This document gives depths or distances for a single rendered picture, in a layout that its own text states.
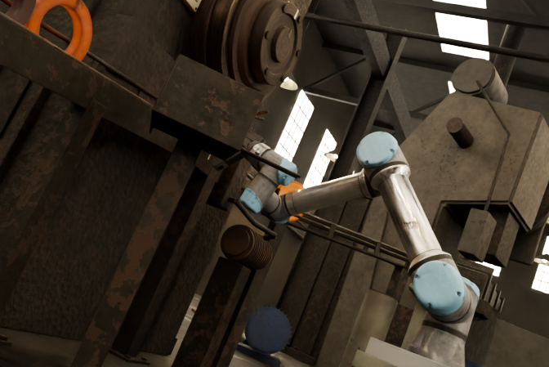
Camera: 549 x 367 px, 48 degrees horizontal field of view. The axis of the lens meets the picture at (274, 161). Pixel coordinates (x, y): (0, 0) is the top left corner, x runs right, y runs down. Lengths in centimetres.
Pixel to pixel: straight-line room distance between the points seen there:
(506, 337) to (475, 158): 148
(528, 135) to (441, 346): 309
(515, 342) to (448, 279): 212
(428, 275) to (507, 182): 297
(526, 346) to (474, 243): 81
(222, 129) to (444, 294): 65
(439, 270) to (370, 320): 80
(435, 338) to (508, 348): 198
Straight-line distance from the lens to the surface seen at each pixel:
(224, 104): 133
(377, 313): 230
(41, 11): 144
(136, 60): 178
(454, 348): 166
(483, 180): 452
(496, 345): 360
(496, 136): 464
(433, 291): 153
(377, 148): 171
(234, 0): 195
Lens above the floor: 30
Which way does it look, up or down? 13 degrees up
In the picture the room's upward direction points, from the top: 23 degrees clockwise
